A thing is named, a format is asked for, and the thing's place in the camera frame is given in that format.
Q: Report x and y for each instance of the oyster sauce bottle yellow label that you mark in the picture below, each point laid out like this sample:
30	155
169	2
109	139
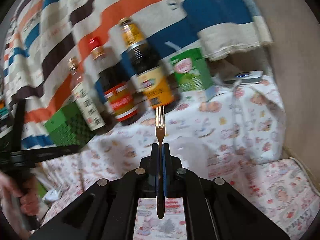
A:
147	64

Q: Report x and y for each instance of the striped hanging blanket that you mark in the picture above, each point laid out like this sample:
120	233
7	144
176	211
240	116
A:
44	34

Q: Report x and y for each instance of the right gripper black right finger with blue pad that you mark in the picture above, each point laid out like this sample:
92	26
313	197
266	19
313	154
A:
170	165

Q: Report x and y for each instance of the white electronic device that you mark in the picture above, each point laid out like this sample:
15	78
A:
245	77

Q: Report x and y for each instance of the green checkered box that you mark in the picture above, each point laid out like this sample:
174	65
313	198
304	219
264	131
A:
68	127

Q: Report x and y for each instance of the clear cooking wine bottle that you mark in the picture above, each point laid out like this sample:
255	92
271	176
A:
81	93

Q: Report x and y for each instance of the silver metal fork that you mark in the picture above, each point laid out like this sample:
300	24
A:
160	134

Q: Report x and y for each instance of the person's left hand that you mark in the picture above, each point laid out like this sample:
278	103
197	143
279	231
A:
29	202

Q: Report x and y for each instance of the green milk drink carton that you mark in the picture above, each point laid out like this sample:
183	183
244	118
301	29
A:
191	71

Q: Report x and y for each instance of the red cap vinegar bottle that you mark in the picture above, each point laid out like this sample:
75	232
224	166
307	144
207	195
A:
114	84

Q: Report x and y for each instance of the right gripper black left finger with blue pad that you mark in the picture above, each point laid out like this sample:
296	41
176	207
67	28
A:
151	166

